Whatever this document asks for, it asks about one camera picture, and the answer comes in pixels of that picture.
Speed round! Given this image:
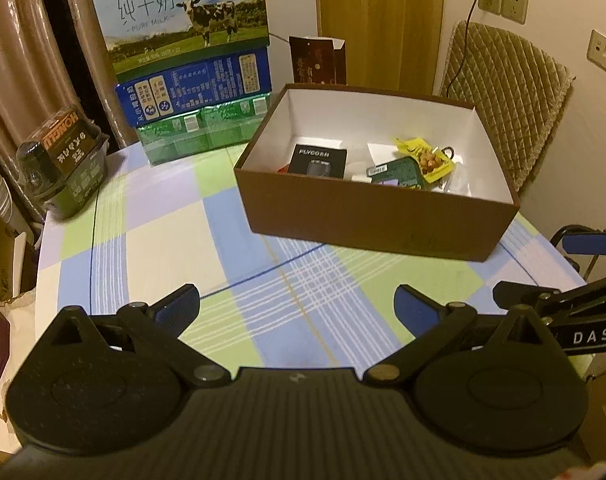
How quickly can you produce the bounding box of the blue milk carton box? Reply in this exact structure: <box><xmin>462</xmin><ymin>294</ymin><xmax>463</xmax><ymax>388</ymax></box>
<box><xmin>115</xmin><ymin>47</ymin><xmax>272</xmax><ymax>128</ymax></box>

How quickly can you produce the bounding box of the dark red gift bag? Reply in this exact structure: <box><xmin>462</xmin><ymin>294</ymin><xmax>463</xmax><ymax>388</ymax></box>
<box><xmin>289</xmin><ymin>36</ymin><xmax>346</xmax><ymax>84</ymax></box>

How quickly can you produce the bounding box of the white cow milk carton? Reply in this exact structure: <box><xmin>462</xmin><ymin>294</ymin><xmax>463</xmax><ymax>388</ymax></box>
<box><xmin>92</xmin><ymin>0</ymin><xmax>269</xmax><ymax>82</ymax></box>

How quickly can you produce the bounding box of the yellow snack packet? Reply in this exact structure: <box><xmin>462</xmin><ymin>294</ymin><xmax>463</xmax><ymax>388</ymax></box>
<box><xmin>394</xmin><ymin>138</ymin><xmax>455</xmax><ymax>184</ymax></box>

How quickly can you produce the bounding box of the green drink pack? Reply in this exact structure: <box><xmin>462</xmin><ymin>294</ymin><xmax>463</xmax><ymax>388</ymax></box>
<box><xmin>137</xmin><ymin>92</ymin><xmax>271</xmax><ymax>165</ymax></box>

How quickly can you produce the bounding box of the dark green tape package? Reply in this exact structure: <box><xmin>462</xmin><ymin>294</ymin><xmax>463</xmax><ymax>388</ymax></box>
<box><xmin>366</xmin><ymin>156</ymin><xmax>425</xmax><ymax>190</ymax></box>

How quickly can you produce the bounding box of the purple tube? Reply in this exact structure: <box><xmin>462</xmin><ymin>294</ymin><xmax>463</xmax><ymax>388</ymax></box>
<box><xmin>376</xmin><ymin>179</ymin><xmax>407</xmax><ymax>188</ymax></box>

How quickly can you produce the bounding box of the beige curtain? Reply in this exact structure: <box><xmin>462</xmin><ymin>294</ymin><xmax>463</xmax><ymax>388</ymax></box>
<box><xmin>0</xmin><ymin>0</ymin><xmax>134</xmax><ymax>221</ymax></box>

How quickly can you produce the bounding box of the brown cardboard box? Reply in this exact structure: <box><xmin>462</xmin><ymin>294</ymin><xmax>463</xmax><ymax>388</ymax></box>
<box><xmin>234</xmin><ymin>84</ymin><xmax>520</xmax><ymax>261</ymax></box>

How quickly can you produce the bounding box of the checkered tablecloth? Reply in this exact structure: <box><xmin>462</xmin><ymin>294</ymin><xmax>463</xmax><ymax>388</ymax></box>
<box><xmin>35</xmin><ymin>144</ymin><xmax>580</xmax><ymax>370</ymax></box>

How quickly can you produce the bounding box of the dark green snack tray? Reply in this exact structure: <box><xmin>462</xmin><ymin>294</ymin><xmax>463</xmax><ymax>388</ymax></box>
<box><xmin>16</xmin><ymin>105</ymin><xmax>109</xmax><ymax>220</ymax></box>

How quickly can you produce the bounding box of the black product box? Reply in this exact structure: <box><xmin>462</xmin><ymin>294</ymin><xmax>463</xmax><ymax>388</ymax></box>
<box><xmin>288</xmin><ymin>144</ymin><xmax>347</xmax><ymax>179</ymax></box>

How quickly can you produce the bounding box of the clear plastic bag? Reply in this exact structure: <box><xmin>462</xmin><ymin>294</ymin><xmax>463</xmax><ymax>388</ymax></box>
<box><xmin>438</xmin><ymin>162</ymin><xmax>473</xmax><ymax>196</ymax></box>

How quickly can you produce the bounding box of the wall power socket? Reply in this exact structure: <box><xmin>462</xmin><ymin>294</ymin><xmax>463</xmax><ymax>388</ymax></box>
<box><xmin>478</xmin><ymin>0</ymin><xmax>528</xmax><ymax>25</ymax></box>

